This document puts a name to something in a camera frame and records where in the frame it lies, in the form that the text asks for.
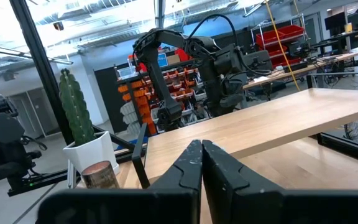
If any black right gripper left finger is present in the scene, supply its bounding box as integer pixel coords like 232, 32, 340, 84
37, 139, 203, 224

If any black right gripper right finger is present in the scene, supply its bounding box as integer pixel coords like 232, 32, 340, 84
201, 139, 358, 224

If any orange candle jar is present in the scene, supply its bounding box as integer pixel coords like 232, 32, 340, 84
80, 160, 121, 190

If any shelf with red bins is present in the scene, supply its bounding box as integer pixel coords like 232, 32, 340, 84
249, 24, 307, 68

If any long wooden workbench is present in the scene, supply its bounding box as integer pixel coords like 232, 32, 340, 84
242, 50, 358, 91

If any rack with orange bins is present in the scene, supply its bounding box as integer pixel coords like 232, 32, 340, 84
116, 57, 211, 135

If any white hexagonal plant pot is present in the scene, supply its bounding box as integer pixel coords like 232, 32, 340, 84
62, 130, 121, 182

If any black background monitor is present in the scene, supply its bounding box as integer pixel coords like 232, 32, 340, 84
324, 11, 347, 37

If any green cactus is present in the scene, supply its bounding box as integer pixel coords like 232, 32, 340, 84
58, 68, 98, 147

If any black background robot station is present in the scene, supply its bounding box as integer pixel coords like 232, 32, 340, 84
0, 77, 48, 189

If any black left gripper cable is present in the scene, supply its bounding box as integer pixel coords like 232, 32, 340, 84
187, 13, 239, 47

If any yellow hanging cable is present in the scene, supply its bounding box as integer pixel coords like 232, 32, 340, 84
264, 0, 301, 91

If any wooden shelf with black frame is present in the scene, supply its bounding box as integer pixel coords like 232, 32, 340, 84
131, 88, 358, 190

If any black aluminium table frame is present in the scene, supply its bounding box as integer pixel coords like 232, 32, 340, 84
7, 0, 358, 197

